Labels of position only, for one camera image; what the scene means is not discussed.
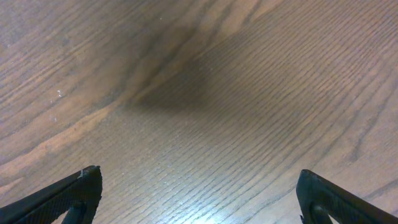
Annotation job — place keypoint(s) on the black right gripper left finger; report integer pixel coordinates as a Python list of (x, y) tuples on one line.
[(77, 196)]

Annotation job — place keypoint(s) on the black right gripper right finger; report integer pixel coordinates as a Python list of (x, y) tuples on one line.
[(321, 201)]

